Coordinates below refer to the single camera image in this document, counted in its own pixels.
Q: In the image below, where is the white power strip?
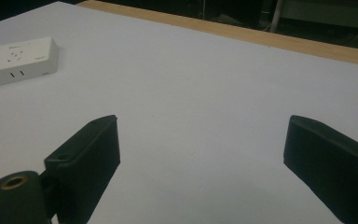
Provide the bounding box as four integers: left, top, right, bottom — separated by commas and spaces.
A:
0, 36, 60, 91

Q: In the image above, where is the metal stand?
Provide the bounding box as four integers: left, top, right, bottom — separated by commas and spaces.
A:
269, 0, 284, 34

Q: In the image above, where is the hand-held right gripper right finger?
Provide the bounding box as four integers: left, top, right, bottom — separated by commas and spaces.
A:
282, 114, 358, 224

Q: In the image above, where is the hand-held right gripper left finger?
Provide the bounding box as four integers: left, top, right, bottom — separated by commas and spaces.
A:
44, 114, 121, 224

